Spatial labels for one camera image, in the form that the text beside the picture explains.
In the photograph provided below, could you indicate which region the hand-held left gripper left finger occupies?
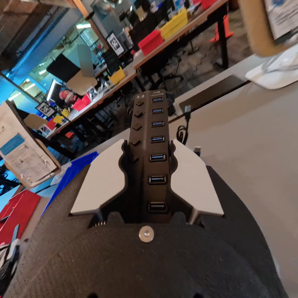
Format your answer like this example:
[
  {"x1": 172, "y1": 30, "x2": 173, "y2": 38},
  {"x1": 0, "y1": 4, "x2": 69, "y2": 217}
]
[{"x1": 69, "y1": 139, "x2": 129, "y2": 215}]

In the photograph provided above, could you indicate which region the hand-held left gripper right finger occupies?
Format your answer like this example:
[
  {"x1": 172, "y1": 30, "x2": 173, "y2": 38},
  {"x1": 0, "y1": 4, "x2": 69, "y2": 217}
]
[{"x1": 169, "y1": 139, "x2": 225, "y2": 216}]

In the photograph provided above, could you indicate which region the black hub cable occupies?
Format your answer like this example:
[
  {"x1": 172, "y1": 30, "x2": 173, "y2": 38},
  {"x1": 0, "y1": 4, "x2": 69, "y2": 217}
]
[{"x1": 175, "y1": 104, "x2": 193, "y2": 145}]

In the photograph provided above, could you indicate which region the black usb hub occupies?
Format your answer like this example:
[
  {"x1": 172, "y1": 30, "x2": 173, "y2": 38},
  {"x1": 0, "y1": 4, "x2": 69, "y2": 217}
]
[{"x1": 127, "y1": 89, "x2": 174, "y2": 224}]

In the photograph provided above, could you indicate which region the blue bin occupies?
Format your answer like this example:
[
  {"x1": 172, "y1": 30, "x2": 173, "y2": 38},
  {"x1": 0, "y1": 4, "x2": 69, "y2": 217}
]
[{"x1": 41, "y1": 151, "x2": 100, "y2": 217}]

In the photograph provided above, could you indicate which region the spare instruction board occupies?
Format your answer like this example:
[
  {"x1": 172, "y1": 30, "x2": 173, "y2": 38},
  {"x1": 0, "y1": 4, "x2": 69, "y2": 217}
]
[{"x1": 0, "y1": 101, "x2": 62, "y2": 189}]

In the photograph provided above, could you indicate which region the red bin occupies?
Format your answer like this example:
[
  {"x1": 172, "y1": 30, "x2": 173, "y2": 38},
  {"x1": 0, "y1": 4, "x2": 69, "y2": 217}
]
[
  {"x1": 0, "y1": 189, "x2": 41, "y2": 244},
  {"x1": 138, "y1": 29, "x2": 164, "y2": 56}
]

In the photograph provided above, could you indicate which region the small yellow bin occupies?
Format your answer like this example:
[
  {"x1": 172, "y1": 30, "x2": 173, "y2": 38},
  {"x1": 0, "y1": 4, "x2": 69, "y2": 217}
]
[
  {"x1": 108, "y1": 66, "x2": 126, "y2": 86},
  {"x1": 160, "y1": 8, "x2": 189, "y2": 40}
]

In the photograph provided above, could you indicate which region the wide black monitor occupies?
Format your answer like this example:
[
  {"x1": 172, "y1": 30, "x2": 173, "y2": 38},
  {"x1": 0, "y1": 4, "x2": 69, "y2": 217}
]
[{"x1": 46, "y1": 53, "x2": 81, "y2": 83}]

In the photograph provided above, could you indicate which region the white stand base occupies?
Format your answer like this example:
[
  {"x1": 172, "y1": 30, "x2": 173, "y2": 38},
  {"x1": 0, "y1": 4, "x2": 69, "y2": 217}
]
[{"x1": 245, "y1": 44, "x2": 298, "y2": 90}]

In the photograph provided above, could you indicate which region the fiducial marker sign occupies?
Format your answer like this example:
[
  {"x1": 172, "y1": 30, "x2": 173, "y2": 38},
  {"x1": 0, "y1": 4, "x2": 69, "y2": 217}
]
[{"x1": 105, "y1": 32, "x2": 125, "y2": 57}]

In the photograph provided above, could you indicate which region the wooden table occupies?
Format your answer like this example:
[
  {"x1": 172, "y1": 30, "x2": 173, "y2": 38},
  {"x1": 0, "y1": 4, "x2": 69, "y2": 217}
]
[{"x1": 133, "y1": 0, "x2": 230, "y2": 71}]

